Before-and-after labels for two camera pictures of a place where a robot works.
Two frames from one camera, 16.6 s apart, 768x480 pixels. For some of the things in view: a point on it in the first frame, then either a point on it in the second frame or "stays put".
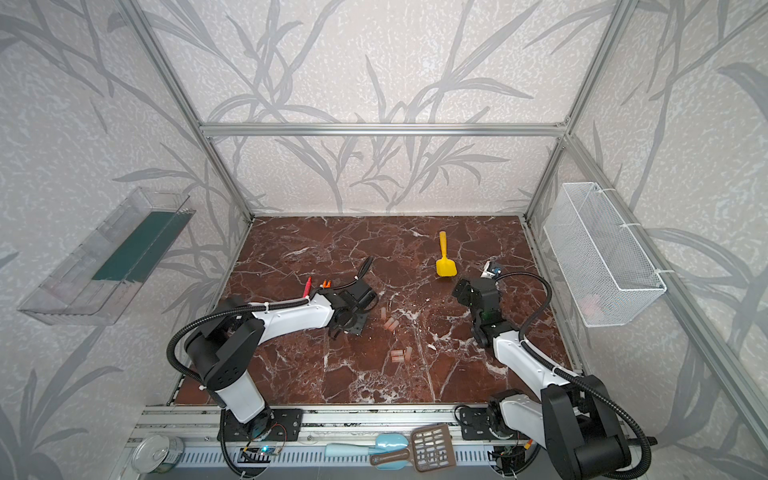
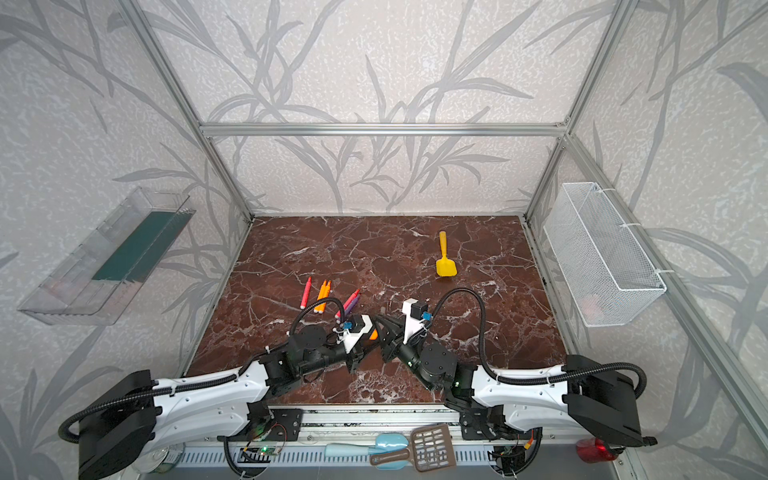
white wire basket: [610, 279] stays put
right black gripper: [466, 287] -> [393, 343]
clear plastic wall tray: [97, 282] stays put
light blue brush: [386, 442] stays put
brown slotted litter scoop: [431, 448] stays put
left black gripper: [352, 321] -> [354, 354]
